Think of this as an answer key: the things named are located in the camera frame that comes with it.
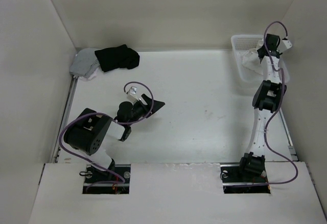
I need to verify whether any white tank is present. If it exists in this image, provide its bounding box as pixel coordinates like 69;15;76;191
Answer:
242;39;264;76
73;67;99;81

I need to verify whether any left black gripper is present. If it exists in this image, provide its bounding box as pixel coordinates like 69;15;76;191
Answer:
127;94;164;126

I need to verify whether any white folded tank top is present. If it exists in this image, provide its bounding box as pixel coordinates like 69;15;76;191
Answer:
73;67;99;81

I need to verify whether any left metal table rail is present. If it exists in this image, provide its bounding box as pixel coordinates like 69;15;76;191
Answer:
50;77;78;163

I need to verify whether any white plastic basket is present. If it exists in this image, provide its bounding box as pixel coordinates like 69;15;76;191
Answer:
230;34;290;84

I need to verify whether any metal table rail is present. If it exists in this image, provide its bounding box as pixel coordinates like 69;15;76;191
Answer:
50;77;78;163
279;109;298;162

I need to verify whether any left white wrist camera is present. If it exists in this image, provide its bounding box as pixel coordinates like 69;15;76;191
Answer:
126;86;139;104

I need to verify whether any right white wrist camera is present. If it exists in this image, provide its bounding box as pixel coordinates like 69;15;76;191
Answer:
278;37;292;53

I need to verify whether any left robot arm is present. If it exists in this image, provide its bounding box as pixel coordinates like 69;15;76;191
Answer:
63;94;166;183

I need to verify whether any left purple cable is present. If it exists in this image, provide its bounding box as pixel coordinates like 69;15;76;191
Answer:
58;82;154;192

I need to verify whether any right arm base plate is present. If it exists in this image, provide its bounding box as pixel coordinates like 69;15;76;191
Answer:
220;163;271;194

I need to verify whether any black folded tank top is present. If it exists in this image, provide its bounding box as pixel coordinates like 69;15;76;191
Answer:
95;44;140;72

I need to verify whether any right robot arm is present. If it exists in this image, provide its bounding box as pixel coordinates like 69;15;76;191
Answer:
237;33;291;181

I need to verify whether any right metal table rail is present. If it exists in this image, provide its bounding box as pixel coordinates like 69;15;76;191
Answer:
279;109;298;162

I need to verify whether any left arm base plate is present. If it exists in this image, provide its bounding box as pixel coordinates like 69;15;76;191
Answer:
79;164;131;195

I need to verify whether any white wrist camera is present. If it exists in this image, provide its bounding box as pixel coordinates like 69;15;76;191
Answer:
278;37;292;53
126;86;139;104

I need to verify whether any grey folded tank top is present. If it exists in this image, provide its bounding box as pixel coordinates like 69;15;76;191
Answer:
69;48;100;77

